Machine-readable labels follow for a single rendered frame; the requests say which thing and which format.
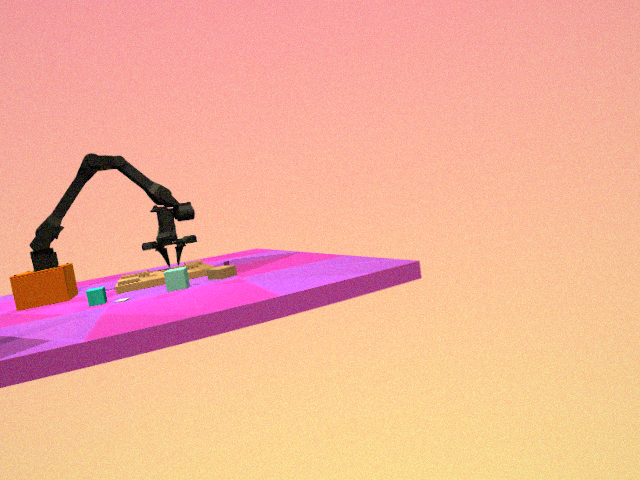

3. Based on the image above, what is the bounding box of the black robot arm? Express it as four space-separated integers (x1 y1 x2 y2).
30 153 195 272

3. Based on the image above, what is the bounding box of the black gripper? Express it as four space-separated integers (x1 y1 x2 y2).
142 222 197 267

